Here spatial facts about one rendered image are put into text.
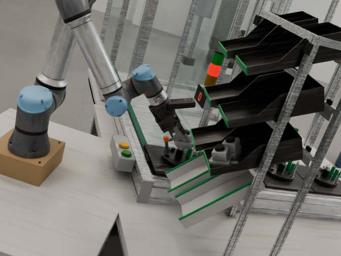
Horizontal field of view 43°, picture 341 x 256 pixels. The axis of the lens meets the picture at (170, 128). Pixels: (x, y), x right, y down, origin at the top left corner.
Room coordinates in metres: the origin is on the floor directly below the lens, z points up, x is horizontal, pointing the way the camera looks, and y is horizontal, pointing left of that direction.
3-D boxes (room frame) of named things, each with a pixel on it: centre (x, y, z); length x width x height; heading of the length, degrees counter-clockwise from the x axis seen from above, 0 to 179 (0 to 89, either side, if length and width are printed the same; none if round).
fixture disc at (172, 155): (1.65, -0.07, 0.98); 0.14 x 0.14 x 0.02
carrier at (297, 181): (1.83, -0.53, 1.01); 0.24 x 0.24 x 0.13; 21
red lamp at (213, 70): (1.87, -0.11, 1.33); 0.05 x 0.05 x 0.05
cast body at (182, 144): (1.65, -0.08, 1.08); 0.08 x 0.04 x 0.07; 111
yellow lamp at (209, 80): (1.87, -0.11, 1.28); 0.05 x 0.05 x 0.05
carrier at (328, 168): (1.91, -0.76, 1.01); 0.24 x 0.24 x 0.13; 21
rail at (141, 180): (1.85, 0.17, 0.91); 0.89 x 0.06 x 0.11; 21
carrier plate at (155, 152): (1.65, -0.07, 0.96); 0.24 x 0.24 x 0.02; 21
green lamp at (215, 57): (1.87, -0.11, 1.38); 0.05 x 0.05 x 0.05
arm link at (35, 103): (1.43, 0.49, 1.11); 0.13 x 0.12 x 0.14; 2
